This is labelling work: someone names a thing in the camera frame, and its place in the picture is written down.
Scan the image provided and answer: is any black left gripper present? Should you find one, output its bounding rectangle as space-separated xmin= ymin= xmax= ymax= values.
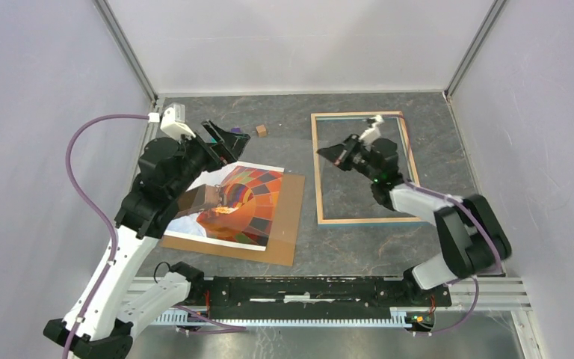
xmin=171 ymin=118 xmax=252 ymax=197

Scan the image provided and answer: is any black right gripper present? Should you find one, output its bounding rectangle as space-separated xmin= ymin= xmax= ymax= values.
xmin=318 ymin=133 xmax=380 ymax=182

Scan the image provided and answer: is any colourful balloon photo print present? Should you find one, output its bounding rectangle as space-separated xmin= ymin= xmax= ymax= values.
xmin=164 ymin=161 xmax=284 ymax=251

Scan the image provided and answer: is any wooden picture frame teal edge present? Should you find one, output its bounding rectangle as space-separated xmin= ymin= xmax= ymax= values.
xmin=310 ymin=111 xmax=425 ymax=227

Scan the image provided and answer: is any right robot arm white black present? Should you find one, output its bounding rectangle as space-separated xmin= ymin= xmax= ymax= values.
xmin=316 ymin=135 xmax=512 ymax=305

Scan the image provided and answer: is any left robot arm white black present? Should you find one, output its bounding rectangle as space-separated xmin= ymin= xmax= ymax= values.
xmin=43 ymin=120 xmax=250 ymax=358

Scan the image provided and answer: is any natural wooden cube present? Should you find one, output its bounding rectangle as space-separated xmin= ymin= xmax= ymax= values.
xmin=256 ymin=125 xmax=268 ymax=138

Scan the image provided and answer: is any brown cardboard backing board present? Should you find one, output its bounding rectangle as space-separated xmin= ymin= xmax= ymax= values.
xmin=161 ymin=174 xmax=306 ymax=267

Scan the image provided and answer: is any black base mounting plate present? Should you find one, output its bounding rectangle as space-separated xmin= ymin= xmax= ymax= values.
xmin=180 ymin=276 xmax=452 ymax=320

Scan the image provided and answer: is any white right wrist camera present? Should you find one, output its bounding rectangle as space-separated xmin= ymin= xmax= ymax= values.
xmin=358 ymin=114 xmax=384 ymax=146

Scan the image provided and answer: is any aluminium rail base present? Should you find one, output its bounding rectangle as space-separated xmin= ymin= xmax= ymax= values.
xmin=125 ymin=277 xmax=531 ymax=328

